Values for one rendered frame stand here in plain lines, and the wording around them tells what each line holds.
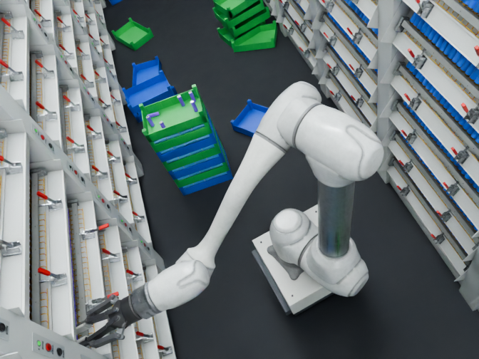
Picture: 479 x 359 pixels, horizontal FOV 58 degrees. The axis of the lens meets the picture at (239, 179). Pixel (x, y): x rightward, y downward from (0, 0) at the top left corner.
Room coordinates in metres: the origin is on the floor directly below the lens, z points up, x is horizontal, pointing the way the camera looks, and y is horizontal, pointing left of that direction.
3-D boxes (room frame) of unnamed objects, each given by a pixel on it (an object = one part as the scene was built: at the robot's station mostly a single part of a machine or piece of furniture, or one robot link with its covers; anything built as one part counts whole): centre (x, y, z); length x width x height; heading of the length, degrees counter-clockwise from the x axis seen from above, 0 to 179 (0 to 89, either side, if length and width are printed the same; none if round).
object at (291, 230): (0.78, -0.10, 0.47); 0.18 x 0.16 x 0.22; 26
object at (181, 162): (1.62, 0.17, 0.28); 0.30 x 0.20 x 0.08; 84
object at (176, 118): (1.62, 0.17, 0.52); 0.30 x 0.20 x 0.08; 84
